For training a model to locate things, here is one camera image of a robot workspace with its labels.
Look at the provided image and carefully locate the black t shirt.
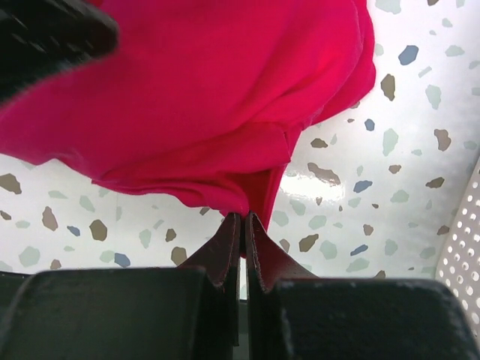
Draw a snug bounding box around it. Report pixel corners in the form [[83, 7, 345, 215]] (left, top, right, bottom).
[[1, 1, 119, 103]]

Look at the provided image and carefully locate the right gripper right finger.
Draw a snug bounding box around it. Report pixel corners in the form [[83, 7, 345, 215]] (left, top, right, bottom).
[[244, 212, 317, 359]]

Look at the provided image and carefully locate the white perforated tray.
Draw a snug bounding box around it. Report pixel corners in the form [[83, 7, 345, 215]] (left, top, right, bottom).
[[435, 165, 480, 334]]

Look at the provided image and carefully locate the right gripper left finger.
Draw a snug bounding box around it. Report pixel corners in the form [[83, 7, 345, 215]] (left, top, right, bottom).
[[181, 213, 241, 349]]

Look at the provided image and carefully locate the red t shirt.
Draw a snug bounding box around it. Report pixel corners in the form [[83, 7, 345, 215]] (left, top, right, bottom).
[[1, 1, 376, 224]]

